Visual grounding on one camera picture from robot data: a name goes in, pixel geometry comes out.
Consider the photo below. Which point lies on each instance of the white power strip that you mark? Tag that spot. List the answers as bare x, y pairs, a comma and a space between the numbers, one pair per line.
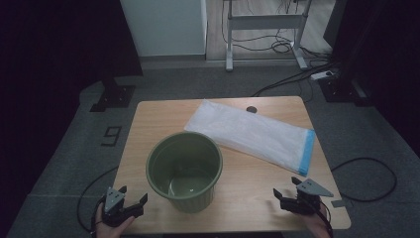
322, 75

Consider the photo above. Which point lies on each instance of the black stand base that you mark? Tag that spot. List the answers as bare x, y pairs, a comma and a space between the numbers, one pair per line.
114, 95
340, 89

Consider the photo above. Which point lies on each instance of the dark round table grommet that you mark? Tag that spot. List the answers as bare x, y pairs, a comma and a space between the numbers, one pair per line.
251, 109

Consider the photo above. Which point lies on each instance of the grey tape strip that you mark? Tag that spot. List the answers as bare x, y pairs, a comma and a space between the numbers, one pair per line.
338, 203

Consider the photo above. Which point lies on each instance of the green plastic bin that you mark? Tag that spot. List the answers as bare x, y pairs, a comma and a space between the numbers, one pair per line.
185, 155

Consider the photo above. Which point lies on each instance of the black curtain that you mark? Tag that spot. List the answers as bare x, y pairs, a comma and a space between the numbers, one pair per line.
49, 49
379, 49

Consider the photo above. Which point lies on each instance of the person's left hand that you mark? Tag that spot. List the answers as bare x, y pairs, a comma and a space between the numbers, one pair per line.
109, 232

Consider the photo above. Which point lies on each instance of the white-legged desk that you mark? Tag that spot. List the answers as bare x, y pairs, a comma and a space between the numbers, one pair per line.
264, 21

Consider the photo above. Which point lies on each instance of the white plastic bag blue edge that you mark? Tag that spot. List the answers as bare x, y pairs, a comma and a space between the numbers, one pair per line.
251, 132

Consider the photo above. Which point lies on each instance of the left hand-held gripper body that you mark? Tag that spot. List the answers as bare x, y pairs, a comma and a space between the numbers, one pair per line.
114, 200

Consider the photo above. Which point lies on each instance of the person's right hand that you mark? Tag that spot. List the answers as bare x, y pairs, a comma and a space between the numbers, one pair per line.
317, 226

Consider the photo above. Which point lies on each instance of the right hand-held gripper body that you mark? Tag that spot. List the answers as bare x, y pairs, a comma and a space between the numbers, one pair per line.
308, 191

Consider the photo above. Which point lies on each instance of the white cabinet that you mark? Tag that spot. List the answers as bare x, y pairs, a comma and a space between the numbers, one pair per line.
165, 26

